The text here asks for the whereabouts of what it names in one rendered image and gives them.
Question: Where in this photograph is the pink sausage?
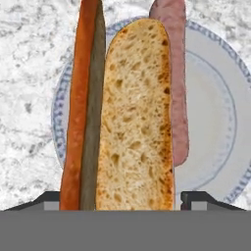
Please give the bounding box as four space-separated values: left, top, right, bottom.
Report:
148 0 190 168

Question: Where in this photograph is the orange brown sausage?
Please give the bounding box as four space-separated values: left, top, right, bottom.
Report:
59 0 107 212

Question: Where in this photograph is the tan toasted bread bun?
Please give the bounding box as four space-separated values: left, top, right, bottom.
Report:
95 18 176 212

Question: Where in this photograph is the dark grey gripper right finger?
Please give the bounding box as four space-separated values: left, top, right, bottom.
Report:
180 191 246 212

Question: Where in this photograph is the white bowl with blue rim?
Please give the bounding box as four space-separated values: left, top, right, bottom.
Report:
50 15 251 204

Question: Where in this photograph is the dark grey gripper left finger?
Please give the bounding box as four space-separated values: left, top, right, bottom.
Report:
4 190 61 212

